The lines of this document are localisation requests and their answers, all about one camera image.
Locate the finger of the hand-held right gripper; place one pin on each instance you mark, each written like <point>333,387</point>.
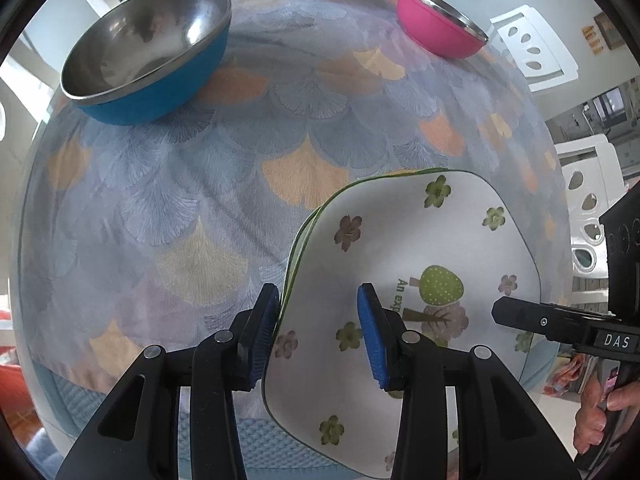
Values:
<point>530,317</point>

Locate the large hexagonal flower plate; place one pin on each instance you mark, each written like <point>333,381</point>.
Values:
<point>400,240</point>

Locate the pink steel bowl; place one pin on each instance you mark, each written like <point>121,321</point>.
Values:
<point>430,30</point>

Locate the blue waffle table mat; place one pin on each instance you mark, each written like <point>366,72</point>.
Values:
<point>70,405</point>

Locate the small hexagonal flower plate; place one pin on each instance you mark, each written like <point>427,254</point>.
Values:
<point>299,242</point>

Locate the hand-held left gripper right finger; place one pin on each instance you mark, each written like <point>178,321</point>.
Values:
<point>372,340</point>

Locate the small framed wall picture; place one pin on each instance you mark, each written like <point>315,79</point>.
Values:
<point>610,32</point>

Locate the orange wall decorations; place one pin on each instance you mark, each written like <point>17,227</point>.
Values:
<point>595,45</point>

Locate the colourful printed cloth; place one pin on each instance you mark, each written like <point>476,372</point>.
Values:
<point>565,375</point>

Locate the white dining chair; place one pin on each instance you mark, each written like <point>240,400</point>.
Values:
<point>600,170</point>
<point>557,45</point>

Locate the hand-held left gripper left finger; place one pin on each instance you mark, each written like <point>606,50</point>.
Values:
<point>262,330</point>

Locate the blue steel bowl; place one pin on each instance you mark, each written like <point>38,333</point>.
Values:
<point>145,35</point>

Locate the floral grey tablecloth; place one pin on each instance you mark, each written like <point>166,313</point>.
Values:
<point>200,160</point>

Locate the orange red quilted cushion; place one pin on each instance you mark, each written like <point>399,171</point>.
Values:
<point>12,385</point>

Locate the person's right hand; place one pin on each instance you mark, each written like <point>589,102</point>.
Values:
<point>590,420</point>

